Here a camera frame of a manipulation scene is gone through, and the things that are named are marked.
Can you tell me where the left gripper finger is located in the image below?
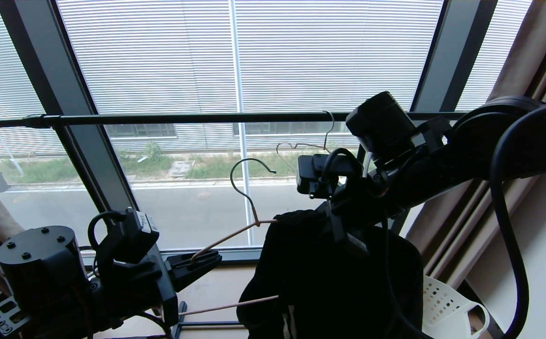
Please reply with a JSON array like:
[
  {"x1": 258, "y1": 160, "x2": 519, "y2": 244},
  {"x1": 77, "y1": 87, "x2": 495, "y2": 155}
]
[
  {"x1": 166, "y1": 250, "x2": 222, "y2": 265},
  {"x1": 172, "y1": 258, "x2": 223, "y2": 293}
]

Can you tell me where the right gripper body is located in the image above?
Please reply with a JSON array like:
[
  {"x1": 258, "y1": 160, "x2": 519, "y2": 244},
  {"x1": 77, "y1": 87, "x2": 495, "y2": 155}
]
[{"x1": 322, "y1": 185, "x2": 396, "y2": 258}]

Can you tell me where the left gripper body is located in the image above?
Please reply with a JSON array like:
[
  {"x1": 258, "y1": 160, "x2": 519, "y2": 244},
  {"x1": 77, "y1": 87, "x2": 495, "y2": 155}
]
[{"x1": 95, "y1": 256, "x2": 180, "y2": 330}]

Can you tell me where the pink clothes hanger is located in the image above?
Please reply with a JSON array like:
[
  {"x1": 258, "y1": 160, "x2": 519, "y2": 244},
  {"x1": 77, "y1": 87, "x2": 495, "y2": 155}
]
[
  {"x1": 276, "y1": 111, "x2": 336, "y2": 172},
  {"x1": 178, "y1": 158, "x2": 279, "y2": 317}
]

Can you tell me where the black garment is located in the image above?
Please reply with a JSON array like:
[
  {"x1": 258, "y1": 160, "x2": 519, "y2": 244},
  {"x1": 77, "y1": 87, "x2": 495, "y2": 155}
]
[{"x1": 237, "y1": 210, "x2": 425, "y2": 339}]

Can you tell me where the white laundry basket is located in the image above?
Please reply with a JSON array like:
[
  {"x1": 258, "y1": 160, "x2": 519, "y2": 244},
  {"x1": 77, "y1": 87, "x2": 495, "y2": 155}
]
[{"x1": 421, "y1": 275, "x2": 490, "y2": 339}]

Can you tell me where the black clothes rack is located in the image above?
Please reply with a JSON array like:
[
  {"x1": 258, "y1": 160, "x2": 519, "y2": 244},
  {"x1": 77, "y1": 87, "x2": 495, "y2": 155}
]
[{"x1": 0, "y1": 111, "x2": 466, "y2": 339}]

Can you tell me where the window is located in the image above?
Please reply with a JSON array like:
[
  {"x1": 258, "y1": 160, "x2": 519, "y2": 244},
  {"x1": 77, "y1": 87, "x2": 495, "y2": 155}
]
[{"x1": 0, "y1": 0, "x2": 532, "y2": 264}]

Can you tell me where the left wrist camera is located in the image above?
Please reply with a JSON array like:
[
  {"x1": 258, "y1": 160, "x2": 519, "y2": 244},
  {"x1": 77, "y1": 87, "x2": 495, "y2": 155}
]
[{"x1": 88, "y1": 207, "x2": 161, "y2": 271}]

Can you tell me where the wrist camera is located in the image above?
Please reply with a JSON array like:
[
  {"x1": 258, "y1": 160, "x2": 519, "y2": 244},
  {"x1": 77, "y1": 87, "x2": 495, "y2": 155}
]
[
  {"x1": 296, "y1": 148, "x2": 364, "y2": 199},
  {"x1": 88, "y1": 207, "x2": 161, "y2": 271}
]

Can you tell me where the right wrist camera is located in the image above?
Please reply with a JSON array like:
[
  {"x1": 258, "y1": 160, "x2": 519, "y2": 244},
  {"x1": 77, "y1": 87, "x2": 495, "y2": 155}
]
[{"x1": 296, "y1": 148, "x2": 364, "y2": 199}]

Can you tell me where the black cable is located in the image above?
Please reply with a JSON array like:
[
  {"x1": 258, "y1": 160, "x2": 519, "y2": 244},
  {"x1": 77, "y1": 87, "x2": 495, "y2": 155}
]
[{"x1": 489, "y1": 101, "x2": 546, "y2": 339}]

